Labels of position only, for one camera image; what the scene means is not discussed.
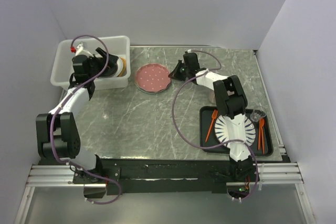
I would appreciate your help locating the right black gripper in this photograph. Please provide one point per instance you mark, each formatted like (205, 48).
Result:
(175, 74)

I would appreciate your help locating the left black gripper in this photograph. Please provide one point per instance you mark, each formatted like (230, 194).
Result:
(94, 59)

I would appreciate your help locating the black round patterned plate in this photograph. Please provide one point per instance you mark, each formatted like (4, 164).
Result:
(110, 70)

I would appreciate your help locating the orange woven-pattern square plate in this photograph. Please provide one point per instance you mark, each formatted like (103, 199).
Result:
(124, 67)

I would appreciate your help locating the pink scalloped plate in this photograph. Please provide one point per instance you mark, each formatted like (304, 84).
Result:
(152, 77)

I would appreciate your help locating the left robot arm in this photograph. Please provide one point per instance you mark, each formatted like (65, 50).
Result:
(57, 133)

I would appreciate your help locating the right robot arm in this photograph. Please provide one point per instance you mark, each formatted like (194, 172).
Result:
(231, 104)

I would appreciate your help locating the translucent white plastic bin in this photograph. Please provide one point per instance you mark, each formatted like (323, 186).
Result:
(62, 68)

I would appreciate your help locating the beige mug with purple interior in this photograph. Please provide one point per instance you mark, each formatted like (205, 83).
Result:
(211, 97)

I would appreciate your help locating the white plate with blue stripes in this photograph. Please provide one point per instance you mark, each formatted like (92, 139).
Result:
(221, 129)

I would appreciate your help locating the clear drinking glass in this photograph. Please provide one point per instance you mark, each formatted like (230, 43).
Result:
(257, 113)

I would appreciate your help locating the black rectangular serving tray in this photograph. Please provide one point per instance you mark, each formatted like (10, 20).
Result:
(205, 120)

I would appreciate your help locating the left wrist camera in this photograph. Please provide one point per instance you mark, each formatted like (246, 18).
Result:
(81, 49)

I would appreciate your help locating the aluminium rail frame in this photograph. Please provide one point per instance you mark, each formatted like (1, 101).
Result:
(130, 125)

